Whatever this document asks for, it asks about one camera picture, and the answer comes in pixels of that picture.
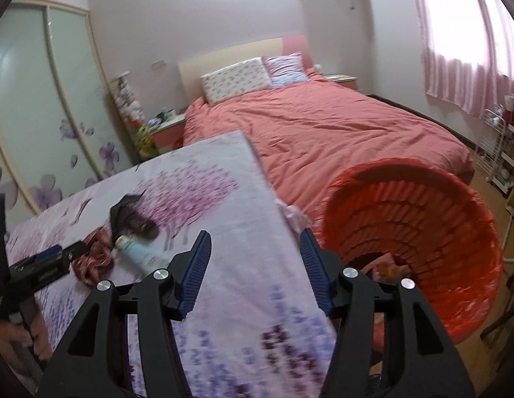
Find floral pink purple tablecloth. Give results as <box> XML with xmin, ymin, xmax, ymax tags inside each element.
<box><xmin>6</xmin><ymin>131</ymin><xmax>336</xmax><ymax>397</ymax></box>

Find floral white pillow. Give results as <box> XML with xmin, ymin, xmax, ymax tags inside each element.
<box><xmin>200</xmin><ymin>58</ymin><xmax>272</xmax><ymax>105</ymax></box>

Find pink striped pillow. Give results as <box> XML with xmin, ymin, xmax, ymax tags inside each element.
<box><xmin>262</xmin><ymin>52</ymin><xmax>309</xmax><ymax>88</ymax></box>

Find sliding floral wardrobe door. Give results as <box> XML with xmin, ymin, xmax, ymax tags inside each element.
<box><xmin>0</xmin><ymin>0</ymin><xmax>137</xmax><ymax>229</ymax></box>

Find left pink nightstand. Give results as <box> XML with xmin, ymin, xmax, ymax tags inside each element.
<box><xmin>150</xmin><ymin>113</ymin><xmax>186</xmax><ymax>154</ymax></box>

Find brown hair clip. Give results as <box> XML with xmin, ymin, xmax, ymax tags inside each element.
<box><xmin>120</xmin><ymin>210</ymin><xmax>159</xmax><ymax>241</ymax></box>

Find cream pink headboard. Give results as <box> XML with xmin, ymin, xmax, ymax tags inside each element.
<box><xmin>177</xmin><ymin>34</ymin><xmax>315</xmax><ymax>109</ymax></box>

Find pink window curtain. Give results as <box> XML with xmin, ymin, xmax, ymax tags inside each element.
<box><xmin>415</xmin><ymin>0</ymin><xmax>514</xmax><ymax>117</ymax></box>

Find bed with salmon duvet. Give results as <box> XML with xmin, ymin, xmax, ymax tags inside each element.
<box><xmin>183</xmin><ymin>70</ymin><xmax>475</xmax><ymax>222</ymax></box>

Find hanging plush toys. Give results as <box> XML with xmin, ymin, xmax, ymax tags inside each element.
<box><xmin>110</xmin><ymin>71</ymin><xmax>159</xmax><ymax>161</ymax></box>

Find red plaid scrunchie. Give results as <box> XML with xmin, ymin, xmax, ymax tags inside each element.
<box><xmin>72</xmin><ymin>227</ymin><xmax>114</xmax><ymax>288</ymax></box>

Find white wire trolley rack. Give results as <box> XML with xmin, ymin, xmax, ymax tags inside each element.
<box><xmin>474</xmin><ymin>104</ymin><xmax>514</xmax><ymax>198</ymax></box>

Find person's left hand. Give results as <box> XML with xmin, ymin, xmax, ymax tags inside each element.
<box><xmin>0</xmin><ymin>305</ymin><xmax>53</xmax><ymax>372</ymax></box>

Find right nightstand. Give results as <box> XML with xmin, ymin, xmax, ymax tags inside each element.
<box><xmin>324</xmin><ymin>74</ymin><xmax>358</xmax><ymax>92</ymax></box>

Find light blue tube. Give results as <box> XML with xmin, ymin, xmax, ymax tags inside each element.
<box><xmin>115</xmin><ymin>235</ymin><xmax>169</xmax><ymax>275</ymax></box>

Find red plastic laundry basket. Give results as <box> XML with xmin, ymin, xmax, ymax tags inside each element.
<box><xmin>315</xmin><ymin>158</ymin><xmax>502</xmax><ymax>343</ymax></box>

